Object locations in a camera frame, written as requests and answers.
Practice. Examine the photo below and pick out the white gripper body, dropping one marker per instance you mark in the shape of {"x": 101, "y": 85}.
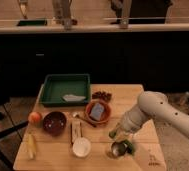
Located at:
{"x": 127, "y": 125}

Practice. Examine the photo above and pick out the green pepper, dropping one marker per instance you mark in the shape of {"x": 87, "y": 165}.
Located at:
{"x": 129, "y": 145}

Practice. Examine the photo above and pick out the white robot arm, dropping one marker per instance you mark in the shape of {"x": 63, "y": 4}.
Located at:
{"x": 150, "y": 105}

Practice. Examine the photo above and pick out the metal cup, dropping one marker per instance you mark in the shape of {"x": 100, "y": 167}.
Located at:
{"x": 118, "y": 149}

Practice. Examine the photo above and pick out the white round cup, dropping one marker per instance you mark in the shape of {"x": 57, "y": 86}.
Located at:
{"x": 81, "y": 147}

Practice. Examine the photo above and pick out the orange bowl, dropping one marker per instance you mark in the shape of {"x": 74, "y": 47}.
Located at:
{"x": 105, "y": 115}

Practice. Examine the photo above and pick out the blue sponge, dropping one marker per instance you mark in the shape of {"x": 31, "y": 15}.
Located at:
{"x": 97, "y": 111}

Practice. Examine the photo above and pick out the red grapes bunch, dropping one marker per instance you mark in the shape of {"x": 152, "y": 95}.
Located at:
{"x": 102, "y": 95}

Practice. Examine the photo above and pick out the wooden block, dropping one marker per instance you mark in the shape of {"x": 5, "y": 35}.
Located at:
{"x": 75, "y": 130}

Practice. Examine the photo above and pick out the white cloth in tray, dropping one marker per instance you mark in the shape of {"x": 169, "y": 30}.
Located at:
{"x": 73, "y": 98}

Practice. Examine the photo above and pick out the dark red bowl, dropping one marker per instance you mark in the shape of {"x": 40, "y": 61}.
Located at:
{"x": 54, "y": 123}

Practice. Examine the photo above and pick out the green plastic tray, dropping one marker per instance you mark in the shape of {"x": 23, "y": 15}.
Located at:
{"x": 57, "y": 86}

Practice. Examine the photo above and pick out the peach fruit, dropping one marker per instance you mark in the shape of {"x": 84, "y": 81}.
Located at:
{"x": 35, "y": 118}

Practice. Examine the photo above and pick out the spoon with wooden handle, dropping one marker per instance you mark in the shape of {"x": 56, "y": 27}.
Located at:
{"x": 77, "y": 115}

